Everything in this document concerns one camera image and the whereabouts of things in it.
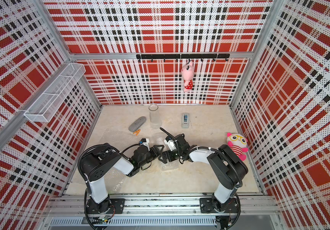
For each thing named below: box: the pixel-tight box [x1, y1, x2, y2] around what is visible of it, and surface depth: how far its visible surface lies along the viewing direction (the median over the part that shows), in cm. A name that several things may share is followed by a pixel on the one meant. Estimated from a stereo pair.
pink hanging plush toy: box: [180, 60, 195, 93], surface depth 95 cm
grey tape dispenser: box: [181, 113, 190, 129], surface depth 110 cm
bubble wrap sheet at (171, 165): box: [160, 159, 181, 171], surface depth 88 cm
